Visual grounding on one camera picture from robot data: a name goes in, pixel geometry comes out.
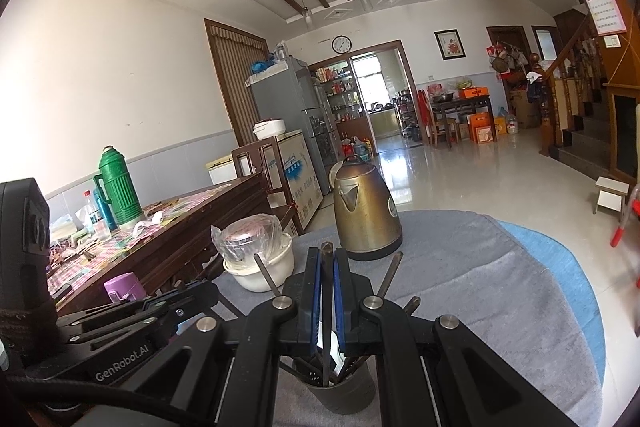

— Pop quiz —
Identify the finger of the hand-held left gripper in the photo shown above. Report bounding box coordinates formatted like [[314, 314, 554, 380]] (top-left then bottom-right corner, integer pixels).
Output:
[[56, 302, 177, 349], [125, 279, 220, 323]]

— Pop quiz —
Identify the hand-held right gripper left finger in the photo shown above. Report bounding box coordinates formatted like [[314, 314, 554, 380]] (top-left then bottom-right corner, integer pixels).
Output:
[[120, 247, 323, 427]]

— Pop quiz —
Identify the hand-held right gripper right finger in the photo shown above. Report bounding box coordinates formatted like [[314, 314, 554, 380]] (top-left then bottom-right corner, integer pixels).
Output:
[[332, 248, 578, 427]]

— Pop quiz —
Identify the dark grey utensil cup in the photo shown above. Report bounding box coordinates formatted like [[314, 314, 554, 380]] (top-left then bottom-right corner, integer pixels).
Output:
[[292, 352, 378, 415]]

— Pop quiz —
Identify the purple insulated cup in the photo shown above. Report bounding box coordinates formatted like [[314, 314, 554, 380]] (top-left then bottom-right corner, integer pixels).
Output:
[[103, 272, 147, 305]]

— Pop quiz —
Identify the dark wooden table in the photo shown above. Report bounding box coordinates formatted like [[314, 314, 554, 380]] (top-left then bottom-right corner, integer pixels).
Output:
[[47, 172, 301, 315]]

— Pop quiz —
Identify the white bowl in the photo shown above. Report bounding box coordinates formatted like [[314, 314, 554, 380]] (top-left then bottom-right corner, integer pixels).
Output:
[[222, 232, 295, 293]]

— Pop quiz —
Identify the clear bottle with red cap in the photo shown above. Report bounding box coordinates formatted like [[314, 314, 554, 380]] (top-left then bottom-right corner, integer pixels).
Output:
[[82, 190, 111, 240]]

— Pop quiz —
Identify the checked plastic tablecloth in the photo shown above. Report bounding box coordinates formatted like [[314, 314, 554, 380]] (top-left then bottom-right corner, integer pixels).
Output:
[[47, 181, 236, 293]]

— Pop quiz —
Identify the brass-coloured electric kettle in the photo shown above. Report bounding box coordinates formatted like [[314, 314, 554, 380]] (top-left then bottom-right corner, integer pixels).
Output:
[[332, 154, 404, 262]]

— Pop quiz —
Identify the teal flask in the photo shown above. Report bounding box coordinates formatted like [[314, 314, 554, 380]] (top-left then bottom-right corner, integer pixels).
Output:
[[95, 189, 119, 232]]

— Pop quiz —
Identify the green thermos flask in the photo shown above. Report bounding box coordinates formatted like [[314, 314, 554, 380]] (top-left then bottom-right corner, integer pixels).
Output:
[[94, 146, 145, 230]]

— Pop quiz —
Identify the white freezer with blue print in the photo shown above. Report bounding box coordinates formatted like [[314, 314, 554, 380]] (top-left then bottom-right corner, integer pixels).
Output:
[[277, 130, 323, 233]]

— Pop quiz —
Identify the small white chest freezer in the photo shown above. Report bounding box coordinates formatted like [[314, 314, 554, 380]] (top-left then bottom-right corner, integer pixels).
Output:
[[206, 157, 241, 185]]

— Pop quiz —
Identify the wooden chair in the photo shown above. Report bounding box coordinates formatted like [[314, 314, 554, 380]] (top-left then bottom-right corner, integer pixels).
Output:
[[231, 137, 301, 233]]

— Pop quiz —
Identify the grey towel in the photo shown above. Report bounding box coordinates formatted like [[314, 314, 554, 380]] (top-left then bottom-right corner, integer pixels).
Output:
[[212, 209, 603, 427]]

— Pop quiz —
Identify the group of oil bottles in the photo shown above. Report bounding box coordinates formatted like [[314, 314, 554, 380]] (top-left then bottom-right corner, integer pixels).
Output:
[[341, 137, 376, 162]]

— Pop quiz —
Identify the white rice cooker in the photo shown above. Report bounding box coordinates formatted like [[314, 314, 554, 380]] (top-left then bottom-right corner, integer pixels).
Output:
[[252, 119, 287, 140]]

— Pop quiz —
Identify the shelf with bottles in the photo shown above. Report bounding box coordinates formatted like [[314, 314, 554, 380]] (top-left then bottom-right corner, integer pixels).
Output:
[[315, 67, 363, 138]]

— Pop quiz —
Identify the red chair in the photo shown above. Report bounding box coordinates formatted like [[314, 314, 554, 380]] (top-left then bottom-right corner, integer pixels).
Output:
[[417, 89, 434, 142]]

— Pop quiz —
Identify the grey refrigerator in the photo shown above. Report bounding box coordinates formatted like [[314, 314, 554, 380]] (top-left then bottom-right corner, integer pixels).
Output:
[[250, 57, 341, 158]]

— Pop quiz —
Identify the striped brown door curtain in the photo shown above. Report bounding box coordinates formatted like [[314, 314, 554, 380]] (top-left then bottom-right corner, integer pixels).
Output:
[[204, 18, 271, 148]]

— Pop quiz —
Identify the orange cardboard box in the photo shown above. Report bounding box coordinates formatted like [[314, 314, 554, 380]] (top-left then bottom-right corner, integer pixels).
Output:
[[467, 111, 507, 144]]

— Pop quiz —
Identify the wooden side table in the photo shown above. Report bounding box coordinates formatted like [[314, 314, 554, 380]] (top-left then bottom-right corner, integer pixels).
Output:
[[430, 94, 493, 150]]

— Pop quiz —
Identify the brown cardboard box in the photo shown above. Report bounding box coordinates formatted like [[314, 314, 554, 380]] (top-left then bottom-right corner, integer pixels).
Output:
[[510, 89, 543, 130]]

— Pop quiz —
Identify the white step stool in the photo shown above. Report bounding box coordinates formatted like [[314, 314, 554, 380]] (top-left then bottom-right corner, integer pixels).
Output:
[[593, 176, 630, 215]]

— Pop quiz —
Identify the wooden staircase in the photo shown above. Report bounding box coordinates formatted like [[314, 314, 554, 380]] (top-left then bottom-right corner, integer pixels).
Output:
[[537, 7, 640, 188]]

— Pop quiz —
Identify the wooden door frame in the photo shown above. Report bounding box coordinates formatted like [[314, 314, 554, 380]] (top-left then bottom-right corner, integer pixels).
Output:
[[307, 39, 418, 152]]

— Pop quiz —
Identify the framed wall picture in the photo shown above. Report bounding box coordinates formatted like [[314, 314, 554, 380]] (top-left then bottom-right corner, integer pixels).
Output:
[[434, 29, 467, 60]]

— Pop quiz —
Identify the red-handled tool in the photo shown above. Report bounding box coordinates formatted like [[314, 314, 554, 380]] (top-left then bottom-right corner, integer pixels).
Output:
[[610, 187, 640, 248]]

